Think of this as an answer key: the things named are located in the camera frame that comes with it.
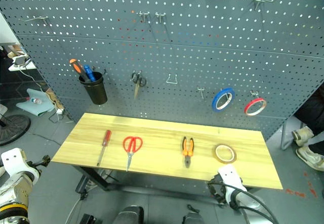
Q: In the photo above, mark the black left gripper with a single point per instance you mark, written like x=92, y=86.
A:
x=34, y=168

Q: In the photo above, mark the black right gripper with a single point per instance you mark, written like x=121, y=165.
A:
x=218, y=187

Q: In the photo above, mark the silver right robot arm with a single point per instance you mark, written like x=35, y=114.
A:
x=249, y=208

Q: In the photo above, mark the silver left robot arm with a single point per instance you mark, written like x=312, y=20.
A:
x=14, y=196

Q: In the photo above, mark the grey metal pegboard wall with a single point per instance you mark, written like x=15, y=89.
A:
x=177, y=44

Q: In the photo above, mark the brown tape roll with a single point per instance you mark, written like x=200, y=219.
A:
x=217, y=155

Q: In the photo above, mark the black round floor fan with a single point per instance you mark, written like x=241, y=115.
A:
x=12, y=129

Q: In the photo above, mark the white power strip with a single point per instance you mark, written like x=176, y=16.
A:
x=59, y=111

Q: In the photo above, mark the pale green plastic stool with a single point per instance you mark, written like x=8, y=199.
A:
x=34, y=107

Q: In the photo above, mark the clear plastic bottle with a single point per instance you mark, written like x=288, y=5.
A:
x=35, y=100

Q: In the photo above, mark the grey metal chair leg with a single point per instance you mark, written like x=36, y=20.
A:
x=284, y=135

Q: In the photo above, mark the blue tape roll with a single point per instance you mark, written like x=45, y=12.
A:
x=215, y=103

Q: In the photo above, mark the black plastic cup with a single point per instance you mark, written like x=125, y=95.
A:
x=96, y=91

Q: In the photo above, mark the red tape roll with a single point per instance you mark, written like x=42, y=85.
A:
x=249, y=105

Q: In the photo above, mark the worn white sneaker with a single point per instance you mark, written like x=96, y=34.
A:
x=302, y=134
x=310, y=158

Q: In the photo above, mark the person's dark trouser leg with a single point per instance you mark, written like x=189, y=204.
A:
x=315, y=112

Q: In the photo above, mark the long silver pegboard hook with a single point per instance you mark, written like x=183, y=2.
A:
x=38, y=18
x=263, y=0

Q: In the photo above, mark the short silver double pegboard hook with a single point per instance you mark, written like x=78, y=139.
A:
x=143, y=15
x=160, y=16

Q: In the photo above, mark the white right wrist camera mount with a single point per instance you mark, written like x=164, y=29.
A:
x=231, y=177

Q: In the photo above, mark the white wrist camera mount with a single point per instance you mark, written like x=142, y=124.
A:
x=231, y=177
x=15, y=162

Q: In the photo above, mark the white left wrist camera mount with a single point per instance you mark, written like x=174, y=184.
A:
x=15, y=162

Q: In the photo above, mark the black metal table frame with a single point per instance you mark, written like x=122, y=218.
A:
x=97, y=179

